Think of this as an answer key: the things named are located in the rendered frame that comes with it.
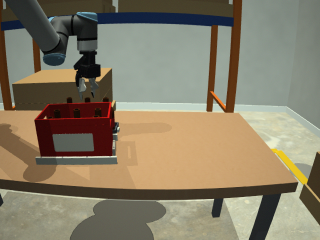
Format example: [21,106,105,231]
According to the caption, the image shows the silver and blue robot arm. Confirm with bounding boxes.
[4,0,98,66]

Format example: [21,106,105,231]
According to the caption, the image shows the dark red crate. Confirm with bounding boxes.
[37,102,113,157]

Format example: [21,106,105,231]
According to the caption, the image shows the orange bottle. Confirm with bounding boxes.
[94,108,103,118]
[54,109,62,119]
[73,108,82,118]

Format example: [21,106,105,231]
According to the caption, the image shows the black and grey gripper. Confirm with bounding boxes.
[75,50,101,101]

